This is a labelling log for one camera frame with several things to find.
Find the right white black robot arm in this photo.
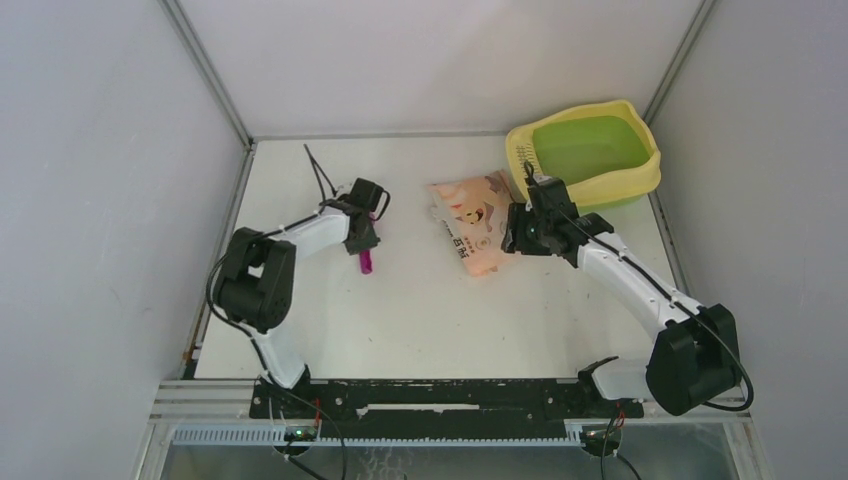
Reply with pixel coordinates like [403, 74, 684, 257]
[502, 174, 755, 416]

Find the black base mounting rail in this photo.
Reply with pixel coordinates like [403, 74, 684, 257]
[248, 378, 644, 442]

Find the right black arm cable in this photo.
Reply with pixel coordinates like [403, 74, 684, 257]
[523, 161, 755, 413]

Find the white slotted cable duct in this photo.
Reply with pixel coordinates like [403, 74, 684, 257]
[172, 425, 585, 447]

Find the magenta plastic scoop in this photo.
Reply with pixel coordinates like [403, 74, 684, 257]
[358, 249, 374, 275]

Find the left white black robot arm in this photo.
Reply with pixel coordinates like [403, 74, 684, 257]
[205, 178, 391, 417]

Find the pink cat litter bag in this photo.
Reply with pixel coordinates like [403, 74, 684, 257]
[427, 170, 513, 277]

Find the yellow green litter box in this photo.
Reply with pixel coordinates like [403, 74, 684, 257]
[505, 99, 662, 210]

